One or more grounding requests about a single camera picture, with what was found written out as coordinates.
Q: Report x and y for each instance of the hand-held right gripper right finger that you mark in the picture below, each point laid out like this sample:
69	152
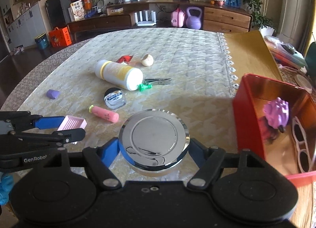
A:
197	152

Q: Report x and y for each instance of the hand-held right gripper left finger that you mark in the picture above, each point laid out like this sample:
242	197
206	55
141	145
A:
109	152

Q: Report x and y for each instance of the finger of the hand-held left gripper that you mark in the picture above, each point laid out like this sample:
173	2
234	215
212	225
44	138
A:
71	135
50	122

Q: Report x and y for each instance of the pink plastic tray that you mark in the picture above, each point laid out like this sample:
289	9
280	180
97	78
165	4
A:
74	121

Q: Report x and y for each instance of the round silver tin lid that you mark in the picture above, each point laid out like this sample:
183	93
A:
154	139

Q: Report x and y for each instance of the red tin box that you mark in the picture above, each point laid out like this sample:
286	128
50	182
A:
246	124

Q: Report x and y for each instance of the green plastic pawn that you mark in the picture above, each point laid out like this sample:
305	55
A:
145	87

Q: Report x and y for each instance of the red candy wrapper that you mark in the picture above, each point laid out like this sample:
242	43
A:
124	58

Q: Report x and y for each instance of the person's left hand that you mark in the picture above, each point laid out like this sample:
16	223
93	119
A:
5	189

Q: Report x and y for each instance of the purple eraser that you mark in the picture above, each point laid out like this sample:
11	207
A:
53	93

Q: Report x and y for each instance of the pink lip balm tube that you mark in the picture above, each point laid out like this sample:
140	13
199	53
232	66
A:
103	113

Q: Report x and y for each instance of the grey speckled table cover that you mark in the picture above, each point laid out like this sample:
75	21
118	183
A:
32	74

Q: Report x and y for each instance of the small glass jar black lid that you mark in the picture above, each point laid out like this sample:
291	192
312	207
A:
114	98

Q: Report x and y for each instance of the white bottle with yellow label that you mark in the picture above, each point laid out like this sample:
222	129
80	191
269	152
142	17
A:
116	72

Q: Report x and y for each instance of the teal bucket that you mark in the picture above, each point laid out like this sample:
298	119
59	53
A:
42	42

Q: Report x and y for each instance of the metal nail clipper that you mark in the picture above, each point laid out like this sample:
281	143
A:
159	81

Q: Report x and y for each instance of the orange gift box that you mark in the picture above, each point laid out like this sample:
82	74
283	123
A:
59	37

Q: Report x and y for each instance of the purple spiky toy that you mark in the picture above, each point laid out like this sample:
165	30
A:
276	113

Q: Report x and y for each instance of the pink sunglasses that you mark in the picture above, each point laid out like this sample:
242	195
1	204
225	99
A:
301	149

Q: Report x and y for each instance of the black mini fridge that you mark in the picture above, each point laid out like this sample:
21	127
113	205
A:
56	10

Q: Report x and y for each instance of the white printed snack box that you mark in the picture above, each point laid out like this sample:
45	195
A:
77	11

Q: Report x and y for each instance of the round beige coaster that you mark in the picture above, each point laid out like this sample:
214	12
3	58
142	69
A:
303	83

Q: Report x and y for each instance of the beige flat box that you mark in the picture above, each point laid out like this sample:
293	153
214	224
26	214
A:
115	11

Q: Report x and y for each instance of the purple kettlebell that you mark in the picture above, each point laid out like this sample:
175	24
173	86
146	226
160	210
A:
194	20

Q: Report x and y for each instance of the stack of flat packets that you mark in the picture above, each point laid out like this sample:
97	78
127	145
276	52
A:
288	53

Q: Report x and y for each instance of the white router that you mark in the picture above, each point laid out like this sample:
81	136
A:
146	22

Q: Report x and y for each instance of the small pink suitcase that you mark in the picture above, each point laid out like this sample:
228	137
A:
178	18

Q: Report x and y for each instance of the wooden sideboard cabinet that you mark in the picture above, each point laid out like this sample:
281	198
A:
222	18

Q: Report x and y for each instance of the white plant pot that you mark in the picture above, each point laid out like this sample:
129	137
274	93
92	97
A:
266	31

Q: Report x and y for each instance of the tall green houseplant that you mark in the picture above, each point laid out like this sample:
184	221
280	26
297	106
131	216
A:
254	0

